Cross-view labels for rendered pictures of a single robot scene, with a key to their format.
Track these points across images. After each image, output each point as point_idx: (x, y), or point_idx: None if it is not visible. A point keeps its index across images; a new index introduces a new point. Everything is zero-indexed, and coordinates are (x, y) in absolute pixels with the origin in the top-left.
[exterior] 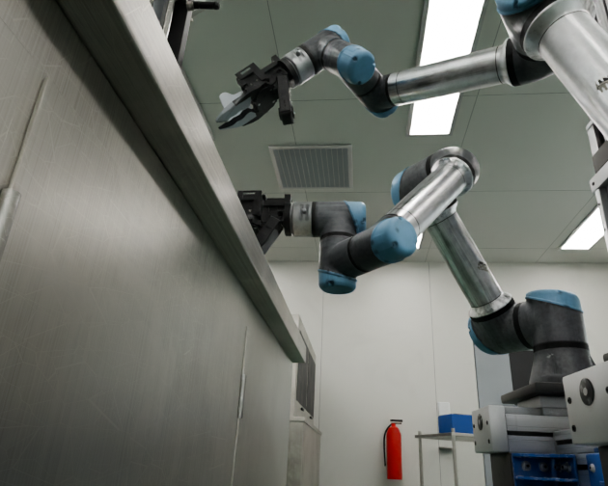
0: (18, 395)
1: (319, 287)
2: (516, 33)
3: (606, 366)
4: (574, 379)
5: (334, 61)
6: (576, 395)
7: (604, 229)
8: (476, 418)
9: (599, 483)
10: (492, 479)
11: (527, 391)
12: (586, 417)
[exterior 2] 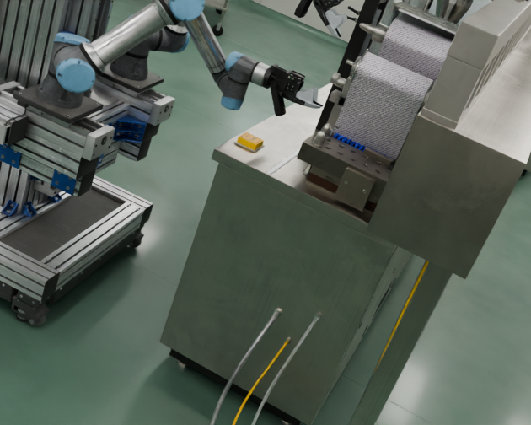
0: None
1: (238, 109)
2: None
3: (174, 100)
4: (164, 105)
5: None
6: (163, 110)
7: (99, 3)
8: (100, 139)
9: (142, 133)
10: (78, 170)
11: (96, 110)
12: (163, 115)
